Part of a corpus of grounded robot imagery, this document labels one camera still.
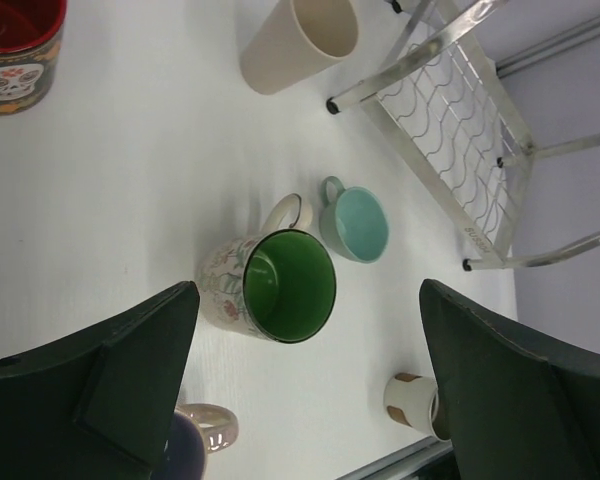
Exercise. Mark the beige tumbler cup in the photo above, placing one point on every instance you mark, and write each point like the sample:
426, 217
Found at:
299, 39

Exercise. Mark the green interior floral mug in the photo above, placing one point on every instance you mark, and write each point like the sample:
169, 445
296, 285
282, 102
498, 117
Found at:
276, 285

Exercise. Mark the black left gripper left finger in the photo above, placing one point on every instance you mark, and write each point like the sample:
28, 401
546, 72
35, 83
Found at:
98, 403

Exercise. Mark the pink purple mug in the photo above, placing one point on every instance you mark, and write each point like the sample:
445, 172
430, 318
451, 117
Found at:
196, 431

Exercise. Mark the steel lined paper cup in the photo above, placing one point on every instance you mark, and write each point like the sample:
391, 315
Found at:
414, 401

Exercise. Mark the light teal mug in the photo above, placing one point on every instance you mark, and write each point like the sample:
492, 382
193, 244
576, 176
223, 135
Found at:
353, 222

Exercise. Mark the red skull mug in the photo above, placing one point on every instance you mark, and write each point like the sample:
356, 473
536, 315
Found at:
31, 34

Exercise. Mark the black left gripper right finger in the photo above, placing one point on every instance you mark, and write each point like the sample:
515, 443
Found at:
519, 403

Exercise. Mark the stainless steel dish rack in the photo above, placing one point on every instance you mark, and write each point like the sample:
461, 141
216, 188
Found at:
438, 101

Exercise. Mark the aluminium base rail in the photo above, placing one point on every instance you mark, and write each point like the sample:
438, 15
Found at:
405, 463

